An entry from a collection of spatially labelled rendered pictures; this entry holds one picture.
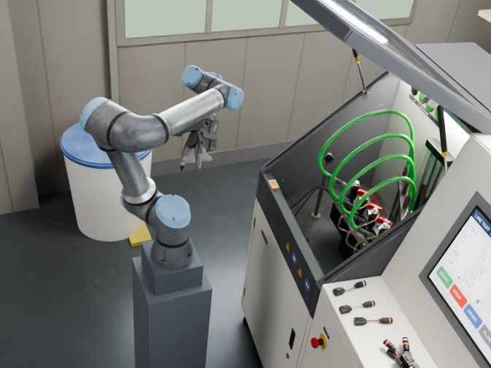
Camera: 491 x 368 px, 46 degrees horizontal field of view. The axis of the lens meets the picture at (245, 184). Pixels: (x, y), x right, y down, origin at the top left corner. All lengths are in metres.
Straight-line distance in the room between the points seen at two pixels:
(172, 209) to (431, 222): 0.83
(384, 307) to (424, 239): 0.26
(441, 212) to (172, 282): 0.94
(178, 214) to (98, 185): 1.29
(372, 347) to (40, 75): 2.36
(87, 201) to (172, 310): 1.30
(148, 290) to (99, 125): 0.70
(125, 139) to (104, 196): 1.59
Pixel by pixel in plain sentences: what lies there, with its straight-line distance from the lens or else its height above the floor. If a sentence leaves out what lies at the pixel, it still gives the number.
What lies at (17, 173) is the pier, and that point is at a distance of 3.59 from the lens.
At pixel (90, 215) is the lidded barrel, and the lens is 3.37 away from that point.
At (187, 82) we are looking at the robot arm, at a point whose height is 1.48.
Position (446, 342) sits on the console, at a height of 1.06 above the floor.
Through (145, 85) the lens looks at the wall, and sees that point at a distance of 3.58.
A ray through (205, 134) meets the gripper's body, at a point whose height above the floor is 1.29.
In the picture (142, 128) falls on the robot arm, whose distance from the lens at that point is 1.66.
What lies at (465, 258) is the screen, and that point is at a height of 1.28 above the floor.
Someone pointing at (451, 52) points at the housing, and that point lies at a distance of 2.46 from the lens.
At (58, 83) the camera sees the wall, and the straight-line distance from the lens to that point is 3.47.
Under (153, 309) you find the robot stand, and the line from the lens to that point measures 2.12.
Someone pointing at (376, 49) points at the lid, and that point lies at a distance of 1.46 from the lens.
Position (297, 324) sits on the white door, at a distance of 2.27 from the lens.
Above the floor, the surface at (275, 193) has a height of 0.95.
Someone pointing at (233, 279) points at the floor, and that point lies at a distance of 3.28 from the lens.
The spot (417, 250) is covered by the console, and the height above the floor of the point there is 1.16.
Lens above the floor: 2.39
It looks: 37 degrees down
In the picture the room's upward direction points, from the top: 7 degrees clockwise
